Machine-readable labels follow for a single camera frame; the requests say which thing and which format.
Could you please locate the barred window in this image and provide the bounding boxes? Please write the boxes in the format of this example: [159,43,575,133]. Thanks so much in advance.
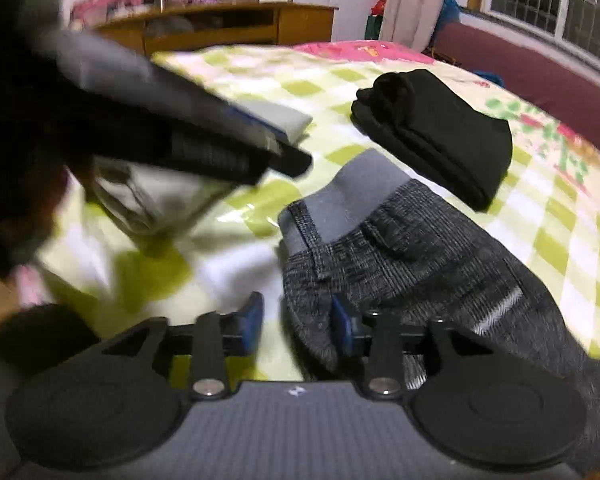
[482,0,600,67]

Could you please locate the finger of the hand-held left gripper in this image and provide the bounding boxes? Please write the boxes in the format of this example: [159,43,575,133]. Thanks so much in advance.
[170,127,314,186]
[55,30,288,153]

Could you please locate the maroon sofa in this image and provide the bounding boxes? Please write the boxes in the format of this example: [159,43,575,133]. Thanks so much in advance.
[434,22,600,163]

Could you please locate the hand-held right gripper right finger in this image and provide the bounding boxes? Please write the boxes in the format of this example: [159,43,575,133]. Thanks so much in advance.
[330,294,487,402]

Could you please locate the black folded pants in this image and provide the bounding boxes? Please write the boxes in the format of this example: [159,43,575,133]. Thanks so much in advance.
[351,68,514,212]

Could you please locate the green checked plastic bed cover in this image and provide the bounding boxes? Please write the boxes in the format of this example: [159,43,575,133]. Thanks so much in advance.
[35,45,600,386]

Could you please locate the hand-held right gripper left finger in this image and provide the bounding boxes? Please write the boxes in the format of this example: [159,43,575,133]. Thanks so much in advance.
[100,291,266,402]

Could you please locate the grey plaid pants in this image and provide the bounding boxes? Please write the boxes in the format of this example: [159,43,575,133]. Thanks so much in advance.
[277,149,600,480]

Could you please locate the light grey folded cloth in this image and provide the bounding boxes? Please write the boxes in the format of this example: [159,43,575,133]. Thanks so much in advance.
[230,100,314,144]

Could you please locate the wooden cabinet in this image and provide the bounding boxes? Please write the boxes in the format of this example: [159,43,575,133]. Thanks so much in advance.
[92,2,340,56]

